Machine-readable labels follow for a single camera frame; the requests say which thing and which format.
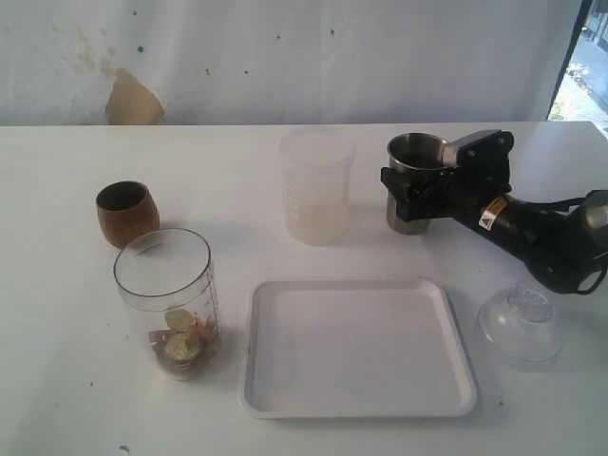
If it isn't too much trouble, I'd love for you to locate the white plastic tray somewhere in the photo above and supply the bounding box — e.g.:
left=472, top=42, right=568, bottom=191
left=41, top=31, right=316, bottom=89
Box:
left=238, top=277, right=478, bottom=419

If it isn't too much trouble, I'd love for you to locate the clear plastic shaker lid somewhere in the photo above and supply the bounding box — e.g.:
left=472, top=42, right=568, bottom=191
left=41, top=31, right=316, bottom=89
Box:
left=477, top=280, right=561, bottom=363

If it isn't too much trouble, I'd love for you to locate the brown wooden cup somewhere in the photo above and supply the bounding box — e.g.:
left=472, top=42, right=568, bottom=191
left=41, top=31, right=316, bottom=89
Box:
left=96, top=180, right=161, bottom=249

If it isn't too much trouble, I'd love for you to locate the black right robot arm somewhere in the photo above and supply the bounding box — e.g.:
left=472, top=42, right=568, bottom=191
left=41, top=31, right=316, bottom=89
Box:
left=381, top=129, right=607, bottom=295

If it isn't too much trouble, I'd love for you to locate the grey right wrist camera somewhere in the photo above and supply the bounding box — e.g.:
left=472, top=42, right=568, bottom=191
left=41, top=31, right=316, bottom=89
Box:
left=441, top=129, right=502, bottom=168

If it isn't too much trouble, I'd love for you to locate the translucent plastic cup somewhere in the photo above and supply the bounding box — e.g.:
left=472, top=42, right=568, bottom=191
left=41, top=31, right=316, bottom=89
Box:
left=278, top=125, right=355, bottom=246

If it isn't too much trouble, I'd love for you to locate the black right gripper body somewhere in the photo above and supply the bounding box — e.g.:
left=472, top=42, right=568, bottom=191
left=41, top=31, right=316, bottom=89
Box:
left=447, top=130, right=515, bottom=217

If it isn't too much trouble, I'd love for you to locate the stainless steel cup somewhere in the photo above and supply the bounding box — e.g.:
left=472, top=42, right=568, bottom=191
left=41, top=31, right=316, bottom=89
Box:
left=387, top=133, right=454, bottom=236

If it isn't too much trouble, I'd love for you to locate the clear plastic shaker body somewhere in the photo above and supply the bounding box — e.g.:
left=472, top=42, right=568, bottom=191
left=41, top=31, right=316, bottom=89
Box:
left=113, top=228, right=220, bottom=373

